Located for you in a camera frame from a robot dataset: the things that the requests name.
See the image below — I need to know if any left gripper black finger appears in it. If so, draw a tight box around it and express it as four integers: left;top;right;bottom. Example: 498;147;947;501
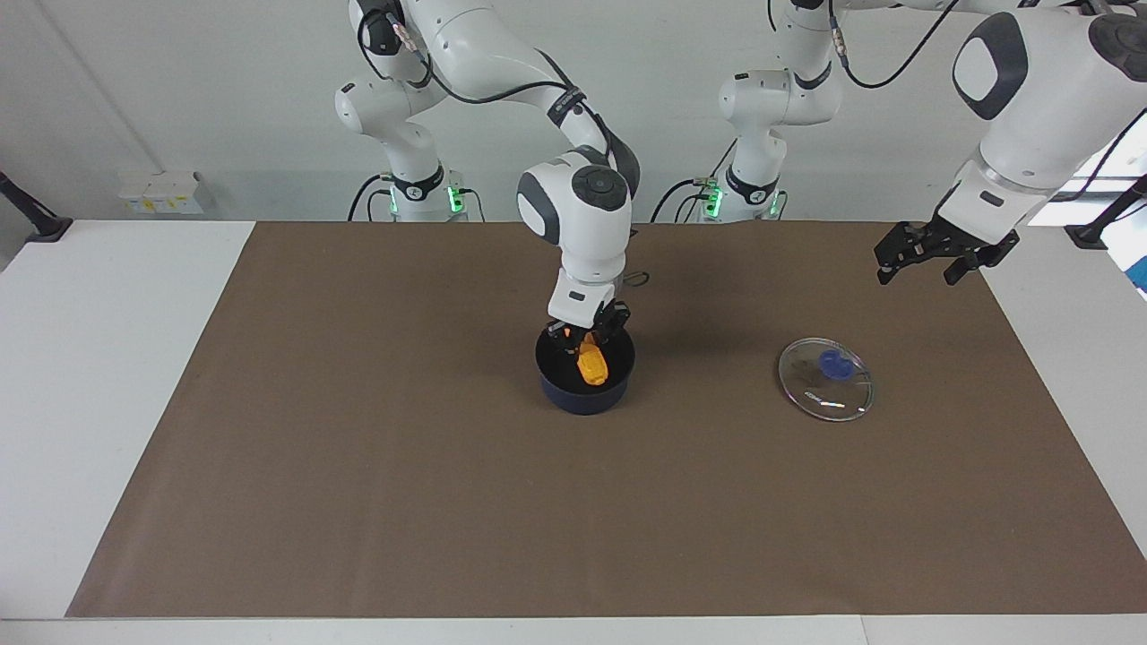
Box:
875;222;933;286
943;250;1005;286

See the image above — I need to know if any yellow toy corn cob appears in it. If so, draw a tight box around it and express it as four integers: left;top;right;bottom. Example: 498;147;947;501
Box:
573;333;611;388

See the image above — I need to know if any glass lid with blue knob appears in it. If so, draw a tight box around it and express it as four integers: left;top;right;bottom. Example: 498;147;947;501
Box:
778;338;875;422

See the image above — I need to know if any dark blue saucepan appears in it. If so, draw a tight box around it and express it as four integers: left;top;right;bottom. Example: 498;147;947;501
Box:
535;322;636;416

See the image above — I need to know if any black clamp stand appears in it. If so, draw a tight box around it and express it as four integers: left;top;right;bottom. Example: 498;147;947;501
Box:
1065;175;1147;250
0;170;73;243

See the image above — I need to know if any brown table mat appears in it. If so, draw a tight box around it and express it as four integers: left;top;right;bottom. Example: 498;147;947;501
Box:
65;221;1147;619

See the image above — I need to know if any black base cable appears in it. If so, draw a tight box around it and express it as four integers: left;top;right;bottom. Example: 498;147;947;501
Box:
348;173;392;222
651;177;711;222

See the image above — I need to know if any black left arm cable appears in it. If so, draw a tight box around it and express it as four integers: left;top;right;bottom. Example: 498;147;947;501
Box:
829;0;962;90

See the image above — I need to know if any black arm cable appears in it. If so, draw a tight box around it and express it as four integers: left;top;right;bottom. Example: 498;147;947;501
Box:
357;9;651;289
829;0;962;90

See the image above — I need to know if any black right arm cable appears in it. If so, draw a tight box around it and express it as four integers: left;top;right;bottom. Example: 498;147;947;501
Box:
357;9;651;289

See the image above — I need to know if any white wall socket box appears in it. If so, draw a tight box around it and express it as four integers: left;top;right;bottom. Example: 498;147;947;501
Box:
119;172;205;214

